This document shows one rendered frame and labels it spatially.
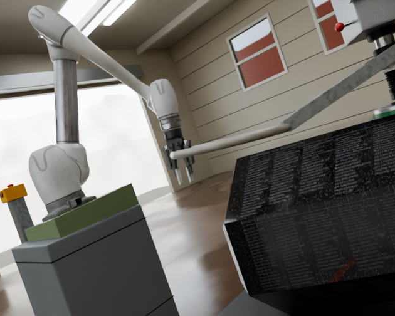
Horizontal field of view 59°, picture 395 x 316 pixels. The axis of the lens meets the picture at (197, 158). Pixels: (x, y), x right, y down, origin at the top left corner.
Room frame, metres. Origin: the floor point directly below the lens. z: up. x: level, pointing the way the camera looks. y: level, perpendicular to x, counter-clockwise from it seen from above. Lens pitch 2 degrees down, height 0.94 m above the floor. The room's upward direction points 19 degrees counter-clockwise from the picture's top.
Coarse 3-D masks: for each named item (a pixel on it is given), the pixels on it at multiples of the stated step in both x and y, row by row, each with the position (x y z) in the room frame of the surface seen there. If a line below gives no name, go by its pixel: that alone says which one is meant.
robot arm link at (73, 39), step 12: (72, 36) 1.41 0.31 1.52; (84, 36) 1.43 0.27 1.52; (72, 48) 1.43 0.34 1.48; (84, 48) 1.42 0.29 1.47; (96, 48) 1.44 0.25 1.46; (96, 60) 1.44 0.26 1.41; (108, 60) 1.46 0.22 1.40; (108, 72) 1.49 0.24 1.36; (120, 72) 1.50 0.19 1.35; (132, 84) 1.55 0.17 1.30; (144, 84) 1.59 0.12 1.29; (144, 96) 1.59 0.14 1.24
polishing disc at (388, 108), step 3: (387, 105) 1.34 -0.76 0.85; (390, 105) 1.29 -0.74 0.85; (393, 105) 1.24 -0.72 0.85; (378, 108) 1.34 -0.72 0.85; (381, 108) 1.29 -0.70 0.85; (384, 108) 1.23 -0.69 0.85; (387, 108) 1.22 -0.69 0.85; (390, 108) 1.21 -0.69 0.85; (393, 108) 1.20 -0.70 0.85; (372, 111) 1.32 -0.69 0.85; (375, 111) 1.28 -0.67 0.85; (378, 111) 1.26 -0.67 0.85; (381, 111) 1.24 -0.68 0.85; (384, 111) 1.23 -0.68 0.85; (387, 111) 1.22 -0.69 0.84; (375, 114) 1.29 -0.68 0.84
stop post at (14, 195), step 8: (8, 192) 2.06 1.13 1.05; (16, 192) 2.09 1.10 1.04; (24, 192) 2.13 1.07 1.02; (8, 200) 2.05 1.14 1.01; (16, 200) 2.10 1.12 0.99; (24, 200) 2.13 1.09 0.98; (16, 208) 2.09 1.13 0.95; (24, 208) 2.12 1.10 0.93; (16, 216) 2.08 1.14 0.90; (24, 216) 2.11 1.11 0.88; (16, 224) 2.11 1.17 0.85; (24, 224) 2.10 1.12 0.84; (32, 224) 2.13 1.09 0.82; (24, 232) 2.09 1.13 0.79; (24, 240) 2.08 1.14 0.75
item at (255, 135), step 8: (272, 128) 1.18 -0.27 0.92; (280, 128) 1.20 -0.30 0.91; (288, 128) 1.25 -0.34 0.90; (232, 136) 1.61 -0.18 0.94; (240, 136) 1.15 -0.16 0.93; (248, 136) 1.14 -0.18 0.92; (256, 136) 1.15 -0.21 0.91; (264, 136) 1.16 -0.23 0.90; (200, 144) 1.58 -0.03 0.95; (208, 144) 1.16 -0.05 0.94; (216, 144) 1.15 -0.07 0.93; (224, 144) 1.14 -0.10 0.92; (232, 144) 1.14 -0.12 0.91; (240, 144) 1.15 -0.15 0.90; (176, 152) 1.27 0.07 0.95; (184, 152) 1.22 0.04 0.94; (192, 152) 1.19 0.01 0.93; (200, 152) 1.18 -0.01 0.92
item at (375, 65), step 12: (372, 60) 1.22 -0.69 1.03; (384, 60) 1.22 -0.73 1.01; (360, 72) 1.23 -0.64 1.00; (372, 72) 1.22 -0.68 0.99; (336, 84) 1.25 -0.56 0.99; (348, 84) 1.24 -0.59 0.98; (360, 84) 1.23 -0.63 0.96; (324, 96) 1.26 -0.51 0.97; (336, 96) 1.25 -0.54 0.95; (300, 108) 1.27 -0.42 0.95; (312, 108) 1.27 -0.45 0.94; (324, 108) 1.26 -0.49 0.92; (288, 120) 1.28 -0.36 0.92; (300, 120) 1.28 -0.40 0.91
